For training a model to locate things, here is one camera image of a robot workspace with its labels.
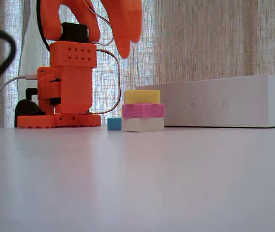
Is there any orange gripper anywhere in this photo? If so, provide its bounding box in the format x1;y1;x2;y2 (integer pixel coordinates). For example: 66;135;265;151
101;0;143;59

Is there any yellow foam cuboid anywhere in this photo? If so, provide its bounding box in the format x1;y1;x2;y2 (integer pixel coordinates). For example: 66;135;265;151
123;90;161;105

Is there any pink foam cuboid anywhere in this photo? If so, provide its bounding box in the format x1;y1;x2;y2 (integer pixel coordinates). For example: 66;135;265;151
122;103;165;119

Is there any blue foam cuboid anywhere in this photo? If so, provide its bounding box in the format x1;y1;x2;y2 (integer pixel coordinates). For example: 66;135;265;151
107;117;122;131

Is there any white foam cuboid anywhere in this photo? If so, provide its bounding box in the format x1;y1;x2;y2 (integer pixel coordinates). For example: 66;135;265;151
121;117;165;133

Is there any white cardboard bin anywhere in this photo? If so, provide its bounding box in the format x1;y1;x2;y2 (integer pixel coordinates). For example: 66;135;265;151
135;74;275;128

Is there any beige woven curtain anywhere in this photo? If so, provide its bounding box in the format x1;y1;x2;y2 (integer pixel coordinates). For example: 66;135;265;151
0;0;275;129

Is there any black table clamp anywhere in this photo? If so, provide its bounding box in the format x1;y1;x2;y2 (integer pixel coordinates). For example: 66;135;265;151
14;98;46;128

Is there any thin servo wire bundle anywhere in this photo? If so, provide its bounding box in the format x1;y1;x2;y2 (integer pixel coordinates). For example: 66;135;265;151
83;0;114;47
89;48;122;115

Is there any thick black camera cable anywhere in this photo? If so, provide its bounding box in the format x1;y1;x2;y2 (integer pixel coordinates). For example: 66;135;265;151
35;0;51;52

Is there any white usb cable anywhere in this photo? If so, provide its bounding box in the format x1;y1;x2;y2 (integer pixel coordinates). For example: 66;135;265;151
0;73;39;124

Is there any black power plug cable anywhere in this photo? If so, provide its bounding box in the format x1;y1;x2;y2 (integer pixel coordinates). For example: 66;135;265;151
25;87;39;100

